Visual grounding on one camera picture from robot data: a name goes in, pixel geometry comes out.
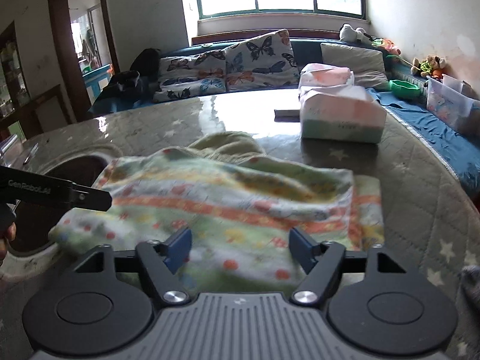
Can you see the pink tissue pack front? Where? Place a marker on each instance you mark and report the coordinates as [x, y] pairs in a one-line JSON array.
[[348, 113]]

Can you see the butterfly print pillow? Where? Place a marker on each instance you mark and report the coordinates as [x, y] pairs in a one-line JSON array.
[[265, 61]]

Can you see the small dark remote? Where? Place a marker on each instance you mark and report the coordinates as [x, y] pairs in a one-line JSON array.
[[287, 115]]

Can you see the green plastic bowl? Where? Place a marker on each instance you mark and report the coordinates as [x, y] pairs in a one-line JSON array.
[[404, 89]]

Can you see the dark wooden chair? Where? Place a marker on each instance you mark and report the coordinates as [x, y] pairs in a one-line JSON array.
[[44, 113]]

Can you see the person's left hand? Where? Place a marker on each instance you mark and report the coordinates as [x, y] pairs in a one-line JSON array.
[[7, 229]]

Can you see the pink tissue pack rear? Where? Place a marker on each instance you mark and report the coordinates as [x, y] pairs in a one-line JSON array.
[[324, 75]]

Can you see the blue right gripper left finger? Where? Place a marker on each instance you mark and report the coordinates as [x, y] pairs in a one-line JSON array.
[[159, 261]]

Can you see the grey cushion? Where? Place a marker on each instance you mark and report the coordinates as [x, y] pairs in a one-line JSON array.
[[367, 65]]

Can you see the white plush toy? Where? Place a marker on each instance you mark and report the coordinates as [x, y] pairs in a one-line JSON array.
[[354, 35]]

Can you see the green patterned children's garment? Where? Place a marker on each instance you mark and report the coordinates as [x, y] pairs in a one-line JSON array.
[[239, 204]]

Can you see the pink tissue pack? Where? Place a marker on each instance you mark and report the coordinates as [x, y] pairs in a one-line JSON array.
[[324, 75], [348, 113]]

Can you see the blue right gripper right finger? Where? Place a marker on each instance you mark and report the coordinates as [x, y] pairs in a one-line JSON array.
[[320, 262]]

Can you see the clear storage box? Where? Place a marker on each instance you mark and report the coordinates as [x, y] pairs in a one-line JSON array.
[[459, 112]]

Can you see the brown plush toys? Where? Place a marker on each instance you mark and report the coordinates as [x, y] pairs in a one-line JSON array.
[[432, 66]]

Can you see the dark clothes pile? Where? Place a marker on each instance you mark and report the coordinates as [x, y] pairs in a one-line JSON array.
[[140, 82]]

